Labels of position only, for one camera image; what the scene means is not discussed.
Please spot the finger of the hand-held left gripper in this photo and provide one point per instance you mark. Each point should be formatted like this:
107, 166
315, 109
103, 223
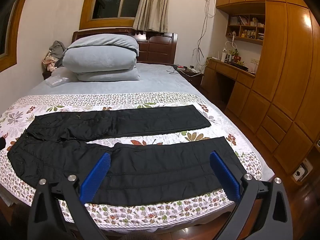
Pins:
2, 143

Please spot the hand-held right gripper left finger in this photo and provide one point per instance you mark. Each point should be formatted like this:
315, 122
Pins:
96, 177

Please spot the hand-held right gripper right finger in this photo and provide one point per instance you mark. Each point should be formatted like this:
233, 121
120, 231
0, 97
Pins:
225, 175

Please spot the black pants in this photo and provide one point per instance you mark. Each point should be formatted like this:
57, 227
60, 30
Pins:
150, 175

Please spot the floral quilted bedspread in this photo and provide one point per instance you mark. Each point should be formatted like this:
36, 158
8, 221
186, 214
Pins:
175, 140

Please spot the clear plastic bag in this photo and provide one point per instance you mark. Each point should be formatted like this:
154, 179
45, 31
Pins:
58, 78

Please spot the dark wooden nightstand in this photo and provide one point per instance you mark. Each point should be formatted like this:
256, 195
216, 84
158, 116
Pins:
192, 80

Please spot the wooden desk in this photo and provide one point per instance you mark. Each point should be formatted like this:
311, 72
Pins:
225, 67

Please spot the pile of clothes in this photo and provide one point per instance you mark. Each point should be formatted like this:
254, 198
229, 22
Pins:
56, 48

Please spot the black device on desk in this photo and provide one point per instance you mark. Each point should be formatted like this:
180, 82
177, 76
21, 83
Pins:
240, 66

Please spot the light blue bed sheet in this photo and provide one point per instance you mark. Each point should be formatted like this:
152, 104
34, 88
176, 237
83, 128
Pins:
155, 82

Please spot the wooden framed window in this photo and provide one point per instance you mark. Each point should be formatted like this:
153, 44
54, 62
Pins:
7, 30
112, 0

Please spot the folded light blue duvet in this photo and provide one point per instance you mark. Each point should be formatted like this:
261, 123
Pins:
100, 57

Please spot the large wooden wardrobe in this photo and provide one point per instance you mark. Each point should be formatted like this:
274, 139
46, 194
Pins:
287, 67

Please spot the white desk lamp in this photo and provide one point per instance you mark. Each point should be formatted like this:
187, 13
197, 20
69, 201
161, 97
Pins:
233, 43

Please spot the wooden shelf with books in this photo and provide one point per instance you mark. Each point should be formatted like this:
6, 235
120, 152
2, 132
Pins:
246, 36

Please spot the dark wooden headboard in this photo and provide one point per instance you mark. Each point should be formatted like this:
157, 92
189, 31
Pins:
160, 47

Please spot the beige curtain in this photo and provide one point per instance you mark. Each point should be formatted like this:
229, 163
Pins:
152, 5

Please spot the low wall outlet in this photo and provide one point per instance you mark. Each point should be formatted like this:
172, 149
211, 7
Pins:
301, 172

